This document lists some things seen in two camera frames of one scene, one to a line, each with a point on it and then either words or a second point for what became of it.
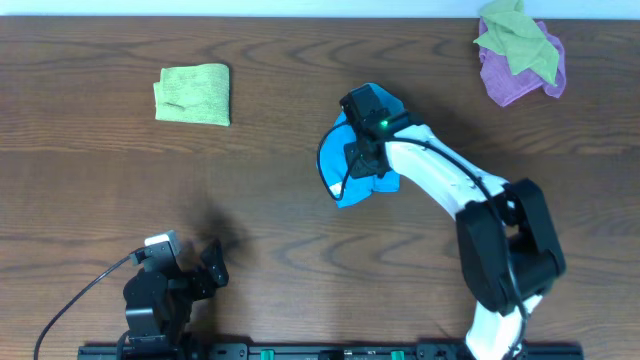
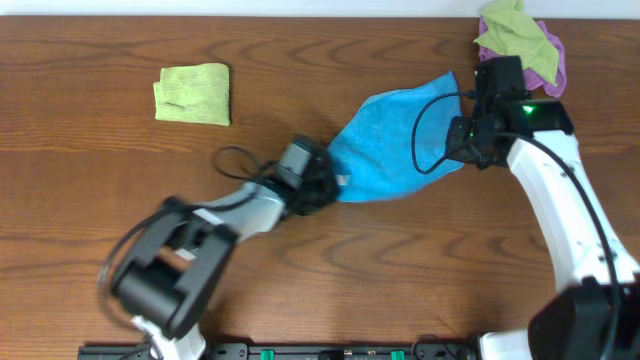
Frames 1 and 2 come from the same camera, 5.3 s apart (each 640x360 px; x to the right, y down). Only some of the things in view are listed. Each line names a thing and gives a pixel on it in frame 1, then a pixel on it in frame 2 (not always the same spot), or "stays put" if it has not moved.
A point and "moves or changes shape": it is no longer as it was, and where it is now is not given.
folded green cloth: (194, 94) stays put
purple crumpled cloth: (507, 88) stays put
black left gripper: (208, 286) to (328, 173)
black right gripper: (354, 167) to (457, 128)
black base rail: (143, 351) stays put
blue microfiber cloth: (334, 164) moves or changes shape
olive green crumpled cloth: (514, 34) stays put
